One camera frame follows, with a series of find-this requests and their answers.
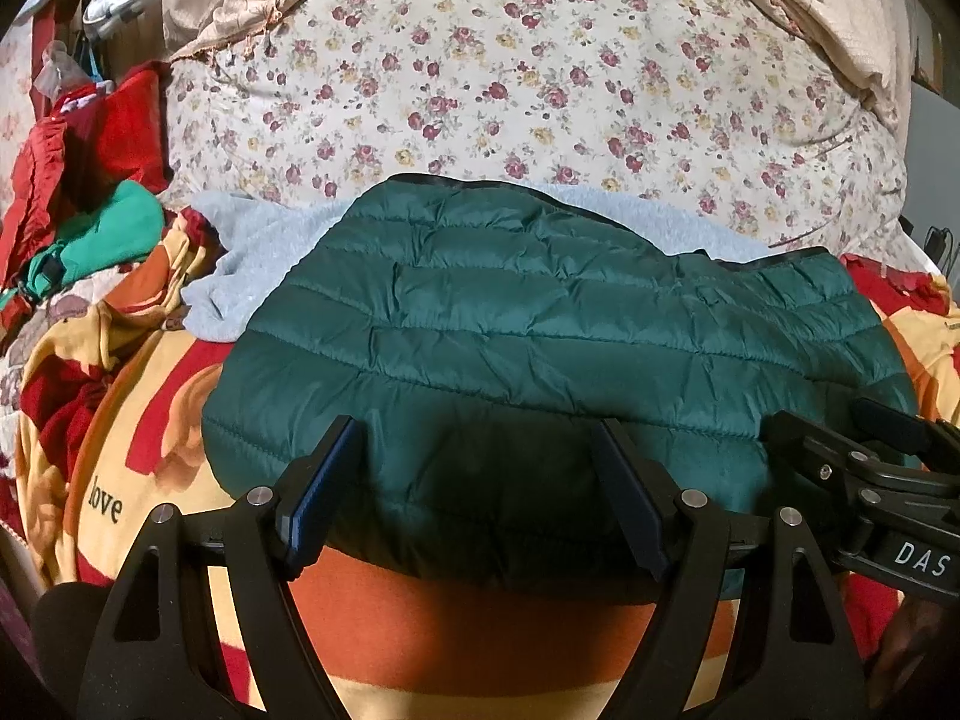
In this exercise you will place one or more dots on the dark green puffer jacket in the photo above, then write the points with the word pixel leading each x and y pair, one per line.
pixel 525 315

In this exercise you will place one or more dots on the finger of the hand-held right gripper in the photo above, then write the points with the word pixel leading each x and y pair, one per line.
pixel 900 427
pixel 817 450

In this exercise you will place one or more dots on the orange yellow printed blanket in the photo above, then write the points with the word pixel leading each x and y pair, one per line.
pixel 150 427

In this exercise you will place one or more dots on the light blue fleece blanket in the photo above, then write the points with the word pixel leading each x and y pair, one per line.
pixel 247 262

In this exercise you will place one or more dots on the bright green garment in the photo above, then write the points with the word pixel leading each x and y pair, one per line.
pixel 127 229

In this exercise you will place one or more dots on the person's right hand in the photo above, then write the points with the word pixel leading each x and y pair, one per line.
pixel 911 645

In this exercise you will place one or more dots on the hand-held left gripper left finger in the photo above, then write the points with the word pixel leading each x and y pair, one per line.
pixel 319 499

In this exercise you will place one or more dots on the red satin garment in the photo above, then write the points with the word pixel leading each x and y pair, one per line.
pixel 112 127

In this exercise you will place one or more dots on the floral quilt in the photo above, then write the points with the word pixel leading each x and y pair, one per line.
pixel 487 52

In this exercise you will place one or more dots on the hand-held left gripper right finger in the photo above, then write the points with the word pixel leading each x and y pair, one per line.
pixel 637 510

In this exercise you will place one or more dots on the beige blanket with trim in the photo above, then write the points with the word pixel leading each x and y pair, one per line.
pixel 825 0

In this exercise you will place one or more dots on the black charger plug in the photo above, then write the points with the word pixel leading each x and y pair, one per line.
pixel 941 244

